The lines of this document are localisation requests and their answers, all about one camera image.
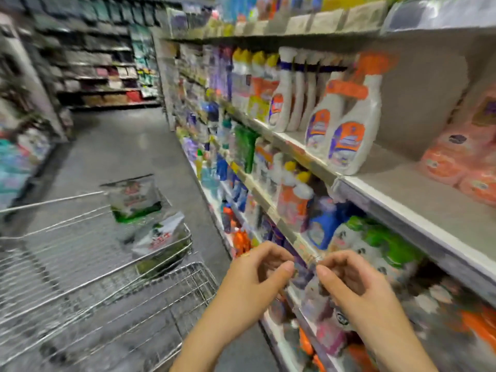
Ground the row of yellow-capped cleaner bottles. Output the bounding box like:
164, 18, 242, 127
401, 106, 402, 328
231, 49, 280, 122

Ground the grey shopping cart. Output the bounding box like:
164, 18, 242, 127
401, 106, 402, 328
0, 190, 222, 372

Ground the clear-wrapped white bottle pack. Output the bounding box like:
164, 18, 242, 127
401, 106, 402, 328
252, 135, 285, 198

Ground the yellow-capped pink-label cleaner bottle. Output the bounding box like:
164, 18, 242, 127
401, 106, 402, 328
287, 170, 316, 233
276, 160, 299, 218

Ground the large green white cleaner pouch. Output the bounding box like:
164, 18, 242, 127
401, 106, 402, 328
128, 211, 193, 277

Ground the person's left hand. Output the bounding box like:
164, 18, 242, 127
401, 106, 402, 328
211, 241, 297, 335

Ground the store shelving with refill pouches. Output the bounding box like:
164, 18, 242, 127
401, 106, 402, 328
0, 11, 74, 215

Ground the person's right hand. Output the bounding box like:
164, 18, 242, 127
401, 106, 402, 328
314, 250, 420, 351

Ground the cluster of blue cleaner bottles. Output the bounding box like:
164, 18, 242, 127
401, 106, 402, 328
215, 154, 251, 214

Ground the row of blue cleaner packs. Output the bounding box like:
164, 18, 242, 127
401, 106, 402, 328
217, 0, 311, 24

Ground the row of white green-capped bottles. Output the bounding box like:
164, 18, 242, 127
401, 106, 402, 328
329, 215, 427, 287

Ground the pink twin spray bottle pack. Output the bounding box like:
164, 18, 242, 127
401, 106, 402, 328
418, 85, 496, 208

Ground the person's right forearm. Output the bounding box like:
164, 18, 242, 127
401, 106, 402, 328
364, 331, 439, 372

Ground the white green-print cleaner pouch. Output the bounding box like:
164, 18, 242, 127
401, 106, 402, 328
99, 174, 165, 224

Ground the cluster of orange trigger sprayers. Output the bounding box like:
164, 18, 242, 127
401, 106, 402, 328
228, 216, 254, 257

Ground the row of purple cleaner bottles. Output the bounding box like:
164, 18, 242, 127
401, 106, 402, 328
203, 46, 234, 103

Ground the white orange-trigger spray bottle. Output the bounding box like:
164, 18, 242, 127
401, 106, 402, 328
304, 69, 346, 158
327, 52, 395, 177

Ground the cluster of green cleaner bottles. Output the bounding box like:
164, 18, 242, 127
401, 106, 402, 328
231, 123, 260, 174

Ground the distant store shelving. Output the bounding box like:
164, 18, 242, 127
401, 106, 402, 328
0, 0, 164, 112

